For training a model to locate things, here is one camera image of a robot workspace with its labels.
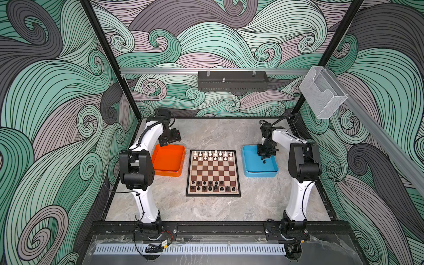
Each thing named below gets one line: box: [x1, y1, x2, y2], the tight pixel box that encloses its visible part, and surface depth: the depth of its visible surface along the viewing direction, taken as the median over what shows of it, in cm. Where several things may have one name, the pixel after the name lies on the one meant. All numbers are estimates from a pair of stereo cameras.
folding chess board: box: [185, 149, 242, 198], surface depth 92 cm
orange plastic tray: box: [151, 144, 186, 178], surface depth 97 cm
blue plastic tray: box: [241, 144, 279, 178], surface depth 97 cm
